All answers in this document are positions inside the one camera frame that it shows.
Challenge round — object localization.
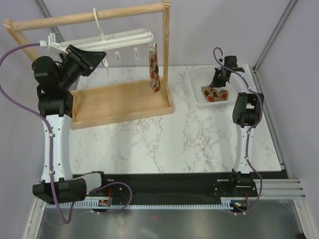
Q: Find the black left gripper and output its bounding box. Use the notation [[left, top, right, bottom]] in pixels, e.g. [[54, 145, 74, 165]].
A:
[[58, 45, 107, 90]]

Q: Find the white plastic clip hanger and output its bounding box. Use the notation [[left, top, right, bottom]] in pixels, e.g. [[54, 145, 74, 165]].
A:
[[59, 8, 156, 63]]

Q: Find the argyle sock beige orange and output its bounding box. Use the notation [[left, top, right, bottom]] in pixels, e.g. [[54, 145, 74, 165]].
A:
[[149, 44, 160, 93]]

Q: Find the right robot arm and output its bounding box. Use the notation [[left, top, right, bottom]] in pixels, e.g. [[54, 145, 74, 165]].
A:
[[210, 56, 264, 197]]

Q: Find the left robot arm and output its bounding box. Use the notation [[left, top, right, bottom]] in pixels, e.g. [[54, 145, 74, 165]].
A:
[[31, 45, 109, 205]]

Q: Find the wooden hanger stand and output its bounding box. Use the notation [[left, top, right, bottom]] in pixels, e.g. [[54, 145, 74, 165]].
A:
[[3, 0, 173, 129]]

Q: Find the white perforated plastic basket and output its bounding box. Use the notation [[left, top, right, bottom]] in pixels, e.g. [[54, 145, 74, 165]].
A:
[[187, 62, 257, 109]]

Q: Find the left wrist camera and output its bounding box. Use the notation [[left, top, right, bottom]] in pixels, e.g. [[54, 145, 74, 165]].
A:
[[39, 32, 66, 55]]

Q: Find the aluminium frame post right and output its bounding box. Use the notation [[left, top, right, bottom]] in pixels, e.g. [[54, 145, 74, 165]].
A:
[[252, 0, 299, 73]]

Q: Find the aluminium frame post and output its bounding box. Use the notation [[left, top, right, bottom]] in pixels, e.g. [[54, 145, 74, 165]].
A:
[[34, 0, 82, 74], [252, 0, 299, 73]]

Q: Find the aluminium frame post left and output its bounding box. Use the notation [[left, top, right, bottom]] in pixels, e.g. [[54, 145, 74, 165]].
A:
[[34, 0, 82, 74]]

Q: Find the white cable duct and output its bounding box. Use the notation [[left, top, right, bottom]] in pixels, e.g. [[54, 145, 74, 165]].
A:
[[46, 197, 231, 209]]

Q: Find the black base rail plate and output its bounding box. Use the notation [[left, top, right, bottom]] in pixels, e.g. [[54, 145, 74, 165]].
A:
[[90, 173, 252, 204]]

